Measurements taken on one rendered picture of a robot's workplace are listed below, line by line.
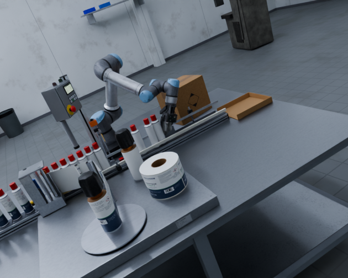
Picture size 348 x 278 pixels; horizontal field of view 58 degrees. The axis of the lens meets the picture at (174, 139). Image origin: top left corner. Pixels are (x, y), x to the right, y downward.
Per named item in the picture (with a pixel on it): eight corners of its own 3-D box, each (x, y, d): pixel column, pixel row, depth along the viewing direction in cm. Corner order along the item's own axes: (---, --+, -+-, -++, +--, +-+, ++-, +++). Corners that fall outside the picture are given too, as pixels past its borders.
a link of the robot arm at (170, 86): (170, 78, 204) (182, 80, 200) (168, 95, 206) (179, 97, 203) (164, 78, 197) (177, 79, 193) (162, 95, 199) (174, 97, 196)
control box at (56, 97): (56, 122, 183) (40, 92, 175) (69, 111, 197) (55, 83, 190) (70, 118, 180) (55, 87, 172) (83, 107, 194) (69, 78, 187)
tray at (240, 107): (238, 120, 212) (236, 115, 211) (217, 113, 235) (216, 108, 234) (272, 101, 220) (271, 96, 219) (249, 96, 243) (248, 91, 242)
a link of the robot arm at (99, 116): (93, 134, 235) (85, 118, 230) (105, 125, 244) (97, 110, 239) (104, 133, 228) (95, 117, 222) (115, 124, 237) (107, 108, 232)
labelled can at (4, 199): (12, 222, 180) (-7, 194, 172) (13, 218, 185) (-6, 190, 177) (21, 218, 182) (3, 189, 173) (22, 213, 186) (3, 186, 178)
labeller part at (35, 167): (19, 180, 163) (17, 178, 163) (19, 172, 173) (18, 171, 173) (43, 167, 167) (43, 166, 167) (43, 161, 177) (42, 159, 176)
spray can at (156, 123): (161, 145, 205) (149, 117, 197) (158, 143, 210) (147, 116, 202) (168, 142, 207) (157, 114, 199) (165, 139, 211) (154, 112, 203)
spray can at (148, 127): (154, 149, 204) (143, 121, 196) (152, 147, 208) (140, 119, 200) (161, 145, 205) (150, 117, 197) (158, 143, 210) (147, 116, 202)
